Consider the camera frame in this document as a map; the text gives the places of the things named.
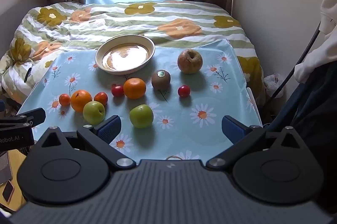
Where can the red-orange tomato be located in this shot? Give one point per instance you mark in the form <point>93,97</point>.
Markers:
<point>101,98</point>

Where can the grey padded headboard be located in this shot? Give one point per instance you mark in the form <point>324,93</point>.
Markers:
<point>23,5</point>

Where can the striped floral blanket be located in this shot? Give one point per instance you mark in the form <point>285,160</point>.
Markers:
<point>163,15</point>

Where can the brown wrinkled apple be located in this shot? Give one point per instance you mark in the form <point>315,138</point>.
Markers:
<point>190,61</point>

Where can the phone with pink case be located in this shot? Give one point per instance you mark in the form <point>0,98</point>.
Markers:
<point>7,191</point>

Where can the orange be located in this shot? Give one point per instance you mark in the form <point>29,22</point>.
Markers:
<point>80,100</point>
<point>134,88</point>

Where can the red cherry tomato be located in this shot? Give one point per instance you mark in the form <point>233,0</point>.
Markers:
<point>183,91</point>
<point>117,91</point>

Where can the tan rubber band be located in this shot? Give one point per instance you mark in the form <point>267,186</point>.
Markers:
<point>173,158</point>

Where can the cream ceramic bowl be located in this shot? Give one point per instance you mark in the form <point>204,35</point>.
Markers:
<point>126,56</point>

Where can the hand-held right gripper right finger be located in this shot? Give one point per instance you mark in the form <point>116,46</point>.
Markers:
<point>234,130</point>

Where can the small orange tomato far left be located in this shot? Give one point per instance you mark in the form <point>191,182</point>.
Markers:
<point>64,99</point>

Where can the kiwi with green sticker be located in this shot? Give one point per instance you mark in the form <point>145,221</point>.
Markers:
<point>161,80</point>

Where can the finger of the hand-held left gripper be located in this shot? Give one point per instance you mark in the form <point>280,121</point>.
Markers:
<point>33,116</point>

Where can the green apple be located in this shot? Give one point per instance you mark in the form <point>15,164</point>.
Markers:
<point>94,113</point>
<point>141,116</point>

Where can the white plastic bag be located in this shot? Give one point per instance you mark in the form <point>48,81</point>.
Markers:
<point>273,81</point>

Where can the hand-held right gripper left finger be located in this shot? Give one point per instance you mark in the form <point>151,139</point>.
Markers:
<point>110,129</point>

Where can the white garment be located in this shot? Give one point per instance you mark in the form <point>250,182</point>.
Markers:
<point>326,50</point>

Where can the small black tag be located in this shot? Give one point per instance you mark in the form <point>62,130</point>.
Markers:
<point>27,73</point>

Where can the light blue daisy tablecloth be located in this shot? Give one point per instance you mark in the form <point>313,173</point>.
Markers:
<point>210,113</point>

